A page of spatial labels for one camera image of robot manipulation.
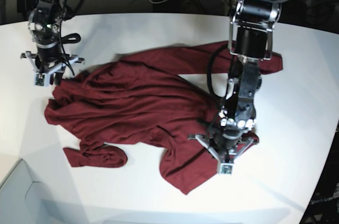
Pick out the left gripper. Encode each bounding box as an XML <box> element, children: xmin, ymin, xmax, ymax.
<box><xmin>188</xmin><ymin>130</ymin><xmax>259</xmax><ymax>165</ymax></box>

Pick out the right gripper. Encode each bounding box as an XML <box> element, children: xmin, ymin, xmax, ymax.
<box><xmin>20</xmin><ymin>44</ymin><xmax>85</xmax><ymax>85</ymax></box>

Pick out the dark red t-shirt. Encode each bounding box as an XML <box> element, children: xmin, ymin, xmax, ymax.
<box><xmin>43</xmin><ymin>40</ymin><xmax>284</xmax><ymax>195</ymax></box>

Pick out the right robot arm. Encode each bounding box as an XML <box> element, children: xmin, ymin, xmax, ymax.
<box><xmin>21</xmin><ymin>0</ymin><xmax>85</xmax><ymax>87</ymax></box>

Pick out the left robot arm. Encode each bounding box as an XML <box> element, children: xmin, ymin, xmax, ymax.
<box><xmin>193</xmin><ymin>0</ymin><xmax>288</xmax><ymax>174</ymax></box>

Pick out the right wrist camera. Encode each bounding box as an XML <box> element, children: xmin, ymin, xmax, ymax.
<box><xmin>34</xmin><ymin>73</ymin><xmax>51</xmax><ymax>87</ymax></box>

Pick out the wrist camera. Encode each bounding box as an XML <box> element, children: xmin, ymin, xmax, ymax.
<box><xmin>34</xmin><ymin>73</ymin><xmax>51</xmax><ymax>87</ymax></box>
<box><xmin>217</xmin><ymin>163</ymin><xmax>234</xmax><ymax>175</ymax></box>

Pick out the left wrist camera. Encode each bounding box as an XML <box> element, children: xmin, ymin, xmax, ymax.
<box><xmin>217</xmin><ymin>163</ymin><xmax>234</xmax><ymax>175</ymax></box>

